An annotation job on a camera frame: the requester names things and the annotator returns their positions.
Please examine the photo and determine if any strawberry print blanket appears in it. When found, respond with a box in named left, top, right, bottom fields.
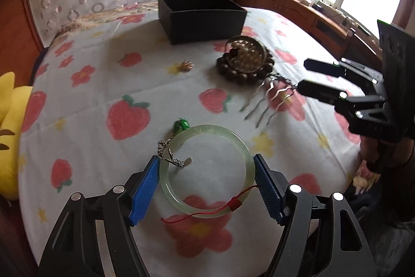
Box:
left=18, top=8, right=367, bottom=277

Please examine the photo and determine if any yellow plush toy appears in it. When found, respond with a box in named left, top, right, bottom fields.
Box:
left=0, top=72, right=33, bottom=200

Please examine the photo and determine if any brown wooden wardrobe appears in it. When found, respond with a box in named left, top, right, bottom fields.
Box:
left=0, top=0, right=43, bottom=76

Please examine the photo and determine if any brown wooden bead bracelet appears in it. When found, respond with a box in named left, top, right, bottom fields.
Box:
left=217, top=50, right=274, bottom=85

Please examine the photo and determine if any black square box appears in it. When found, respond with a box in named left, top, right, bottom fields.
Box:
left=157, top=0, right=248, bottom=45

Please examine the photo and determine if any pale green jade bangle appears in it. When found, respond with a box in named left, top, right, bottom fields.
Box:
left=159, top=124, right=253, bottom=218

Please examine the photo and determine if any round gold woven ornament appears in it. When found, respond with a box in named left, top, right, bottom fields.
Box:
left=225, top=36, right=269, bottom=71

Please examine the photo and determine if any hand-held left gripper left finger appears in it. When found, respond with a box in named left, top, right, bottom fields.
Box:
left=38, top=155, right=161, bottom=277

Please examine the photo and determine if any person's right hand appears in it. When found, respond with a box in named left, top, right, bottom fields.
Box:
left=361, top=136, right=414, bottom=174

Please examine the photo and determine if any red string with knot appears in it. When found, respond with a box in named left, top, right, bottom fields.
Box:
left=161, top=185, right=260, bottom=225

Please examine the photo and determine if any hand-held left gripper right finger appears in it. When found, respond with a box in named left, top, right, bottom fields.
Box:
left=253, top=154, right=378, bottom=277

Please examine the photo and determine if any green pendant with silver chain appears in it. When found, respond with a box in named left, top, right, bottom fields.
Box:
left=157, top=119, right=192, bottom=169

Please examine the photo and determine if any floral quilt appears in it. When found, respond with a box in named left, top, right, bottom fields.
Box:
left=57, top=3, right=163, bottom=37

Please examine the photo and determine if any silver hair comb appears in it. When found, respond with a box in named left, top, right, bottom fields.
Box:
left=241, top=73, right=297, bottom=129

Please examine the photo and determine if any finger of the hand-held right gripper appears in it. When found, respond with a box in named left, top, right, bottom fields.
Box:
left=304, top=58, right=385, bottom=84
left=296, top=80, right=387, bottom=117

